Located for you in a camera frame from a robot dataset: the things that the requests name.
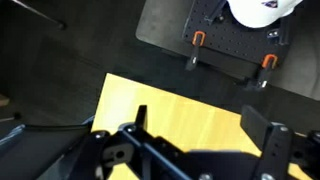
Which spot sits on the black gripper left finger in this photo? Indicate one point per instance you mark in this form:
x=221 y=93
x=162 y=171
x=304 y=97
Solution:
x=133 y=146

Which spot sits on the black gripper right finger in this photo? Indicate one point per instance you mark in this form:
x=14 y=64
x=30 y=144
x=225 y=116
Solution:
x=276 y=146

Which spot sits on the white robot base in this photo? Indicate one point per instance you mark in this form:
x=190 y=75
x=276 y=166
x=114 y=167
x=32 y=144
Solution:
x=256 y=11

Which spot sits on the dark blue-black curved chair part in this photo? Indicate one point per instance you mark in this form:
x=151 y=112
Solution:
x=36 y=150

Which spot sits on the black perforated mounting board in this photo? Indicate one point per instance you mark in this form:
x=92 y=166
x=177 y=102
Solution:
x=230 y=38

